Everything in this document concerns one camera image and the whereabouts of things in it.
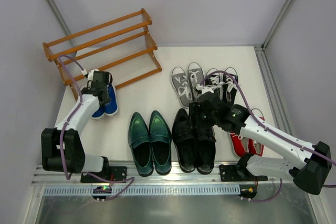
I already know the blue sneaker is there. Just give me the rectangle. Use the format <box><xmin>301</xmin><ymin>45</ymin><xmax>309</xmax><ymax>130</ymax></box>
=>
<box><xmin>104</xmin><ymin>84</ymin><xmax>119</xmax><ymax>116</ymax></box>
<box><xmin>91</xmin><ymin>105</ymin><xmax>104</xmax><ymax>120</ymax></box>

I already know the black loafer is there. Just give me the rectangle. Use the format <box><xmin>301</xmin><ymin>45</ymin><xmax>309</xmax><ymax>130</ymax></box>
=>
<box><xmin>172</xmin><ymin>108</ymin><xmax>196</xmax><ymax>173</ymax></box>
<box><xmin>196</xmin><ymin>127</ymin><xmax>216</xmax><ymax>175</ymax></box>

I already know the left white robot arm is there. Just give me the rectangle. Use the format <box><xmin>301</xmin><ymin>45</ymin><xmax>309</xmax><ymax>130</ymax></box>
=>
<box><xmin>41</xmin><ymin>70</ymin><xmax>112</xmax><ymax>179</ymax></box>

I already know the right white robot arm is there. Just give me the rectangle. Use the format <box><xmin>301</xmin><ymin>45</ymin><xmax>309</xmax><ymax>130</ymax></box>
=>
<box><xmin>190</xmin><ymin>91</ymin><xmax>332</xmax><ymax>195</ymax></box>

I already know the wooden shoe shelf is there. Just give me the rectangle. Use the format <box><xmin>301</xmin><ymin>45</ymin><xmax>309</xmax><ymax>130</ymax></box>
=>
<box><xmin>43</xmin><ymin>8</ymin><xmax>162</xmax><ymax>99</ymax></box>

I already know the left black sneaker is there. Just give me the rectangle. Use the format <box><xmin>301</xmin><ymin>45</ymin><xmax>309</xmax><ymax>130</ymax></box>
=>
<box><xmin>205</xmin><ymin>68</ymin><xmax>223</xmax><ymax>99</ymax></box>

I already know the black sneaker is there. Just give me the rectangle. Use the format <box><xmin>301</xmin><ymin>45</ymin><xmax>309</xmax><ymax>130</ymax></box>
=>
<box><xmin>223</xmin><ymin>67</ymin><xmax>238</xmax><ymax>106</ymax></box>
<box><xmin>205</xmin><ymin>68</ymin><xmax>223</xmax><ymax>99</ymax></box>

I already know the right black sneaker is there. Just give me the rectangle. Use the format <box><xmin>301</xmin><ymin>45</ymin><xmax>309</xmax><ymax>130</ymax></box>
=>
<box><xmin>223</xmin><ymin>67</ymin><xmax>238</xmax><ymax>106</ymax></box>

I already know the right grey sneaker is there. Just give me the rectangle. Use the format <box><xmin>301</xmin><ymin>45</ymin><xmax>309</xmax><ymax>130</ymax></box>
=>
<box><xmin>187</xmin><ymin>62</ymin><xmax>204</xmax><ymax>102</ymax></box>

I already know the grey sneaker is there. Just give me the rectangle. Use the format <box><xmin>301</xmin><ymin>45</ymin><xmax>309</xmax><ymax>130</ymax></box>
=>
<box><xmin>187</xmin><ymin>62</ymin><xmax>204</xmax><ymax>102</ymax></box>
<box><xmin>171</xmin><ymin>67</ymin><xmax>193</xmax><ymax>109</ymax></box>

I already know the left grey sneaker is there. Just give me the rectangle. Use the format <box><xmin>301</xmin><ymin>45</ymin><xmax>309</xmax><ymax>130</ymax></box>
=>
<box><xmin>171</xmin><ymin>67</ymin><xmax>193</xmax><ymax>109</ymax></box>

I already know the left red sneaker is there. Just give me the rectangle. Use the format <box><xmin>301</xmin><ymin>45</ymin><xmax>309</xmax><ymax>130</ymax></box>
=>
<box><xmin>229</xmin><ymin>132</ymin><xmax>249</xmax><ymax>157</ymax></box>

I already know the red sneaker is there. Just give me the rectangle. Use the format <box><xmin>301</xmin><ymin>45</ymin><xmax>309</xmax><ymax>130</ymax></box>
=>
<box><xmin>229</xmin><ymin>132</ymin><xmax>249</xmax><ymax>157</ymax></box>
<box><xmin>248</xmin><ymin>108</ymin><xmax>265</xmax><ymax>156</ymax></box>

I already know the right red sneaker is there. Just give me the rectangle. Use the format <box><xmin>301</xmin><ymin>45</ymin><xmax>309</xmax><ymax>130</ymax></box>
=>
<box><xmin>248</xmin><ymin>108</ymin><xmax>265</xmax><ymax>156</ymax></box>

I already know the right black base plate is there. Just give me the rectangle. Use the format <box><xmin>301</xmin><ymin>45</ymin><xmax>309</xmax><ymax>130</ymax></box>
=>
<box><xmin>218</xmin><ymin>164</ymin><xmax>243</xmax><ymax>182</ymax></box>

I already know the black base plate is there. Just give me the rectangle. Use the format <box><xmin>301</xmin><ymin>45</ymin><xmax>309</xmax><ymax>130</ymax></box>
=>
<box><xmin>218</xmin><ymin>164</ymin><xmax>243</xmax><ymax>182</ymax></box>
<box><xmin>80</xmin><ymin>166</ymin><xmax>127</xmax><ymax>184</ymax></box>

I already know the slotted cable duct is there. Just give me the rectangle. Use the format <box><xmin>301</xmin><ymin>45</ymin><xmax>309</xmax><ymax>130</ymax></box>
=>
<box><xmin>43</xmin><ymin>184</ymin><xmax>240</xmax><ymax>196</ymax></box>

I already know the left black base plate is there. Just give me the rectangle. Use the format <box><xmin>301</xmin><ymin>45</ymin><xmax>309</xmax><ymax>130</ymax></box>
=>
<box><xmin>80</xmin><ymin>166</ymin><xmax>127</xmax><ymax>184</ymax></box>

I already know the aluminium mounting rail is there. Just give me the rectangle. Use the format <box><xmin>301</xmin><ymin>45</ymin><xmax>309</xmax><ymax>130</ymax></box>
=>
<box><xmin>30</xmin><ymin>161</ymin><xmax>295</xmax><ymax>186</ymax></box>

